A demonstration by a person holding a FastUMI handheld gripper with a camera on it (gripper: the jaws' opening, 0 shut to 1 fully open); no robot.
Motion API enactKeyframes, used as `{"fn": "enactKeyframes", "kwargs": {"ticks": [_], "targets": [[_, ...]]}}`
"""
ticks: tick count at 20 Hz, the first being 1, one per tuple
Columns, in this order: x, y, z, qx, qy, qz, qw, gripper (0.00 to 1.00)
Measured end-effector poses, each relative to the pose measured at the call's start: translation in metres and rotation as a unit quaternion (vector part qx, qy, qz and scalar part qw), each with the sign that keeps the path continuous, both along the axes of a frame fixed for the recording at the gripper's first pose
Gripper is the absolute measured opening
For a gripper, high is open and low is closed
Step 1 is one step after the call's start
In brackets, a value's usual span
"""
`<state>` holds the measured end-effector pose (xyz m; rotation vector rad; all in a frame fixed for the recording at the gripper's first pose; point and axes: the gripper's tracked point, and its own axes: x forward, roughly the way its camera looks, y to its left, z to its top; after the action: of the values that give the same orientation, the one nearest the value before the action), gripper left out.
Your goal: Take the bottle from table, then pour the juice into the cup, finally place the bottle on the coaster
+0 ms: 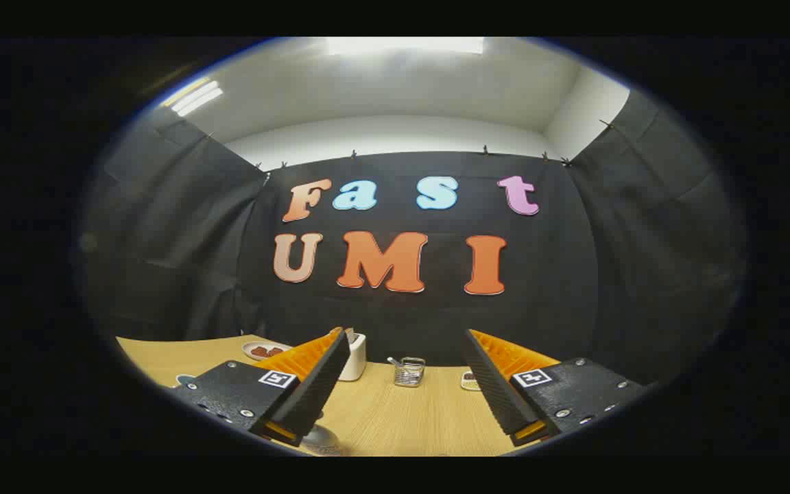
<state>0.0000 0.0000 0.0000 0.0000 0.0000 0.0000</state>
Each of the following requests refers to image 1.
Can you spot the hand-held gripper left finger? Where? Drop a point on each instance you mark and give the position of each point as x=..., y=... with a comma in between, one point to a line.
x=319, y=391

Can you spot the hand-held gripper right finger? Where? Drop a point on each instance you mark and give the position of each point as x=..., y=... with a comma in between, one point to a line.
x=494, y=391

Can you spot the silver bottle with printed label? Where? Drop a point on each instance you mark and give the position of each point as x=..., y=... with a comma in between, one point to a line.
x=323, y=439

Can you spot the white cup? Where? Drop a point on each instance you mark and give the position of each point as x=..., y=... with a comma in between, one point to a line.
x=186, y=379

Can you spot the white divided seasoning dish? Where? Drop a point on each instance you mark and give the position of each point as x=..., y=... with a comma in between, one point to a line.
x=469, y=381

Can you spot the white toaster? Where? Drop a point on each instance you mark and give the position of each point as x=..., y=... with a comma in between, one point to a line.
x=356, y=360

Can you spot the wooden table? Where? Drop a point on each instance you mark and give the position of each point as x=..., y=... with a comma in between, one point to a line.
x=422, y=418

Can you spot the white round plate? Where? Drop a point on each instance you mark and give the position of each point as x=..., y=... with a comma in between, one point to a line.
x=251, y=352

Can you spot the black backdrop cloth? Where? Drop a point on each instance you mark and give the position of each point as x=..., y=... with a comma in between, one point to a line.
x=395, y=319

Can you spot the rectangular ceiling light panel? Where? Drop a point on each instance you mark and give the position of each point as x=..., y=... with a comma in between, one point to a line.
x=405, y=46
x=193, y=98

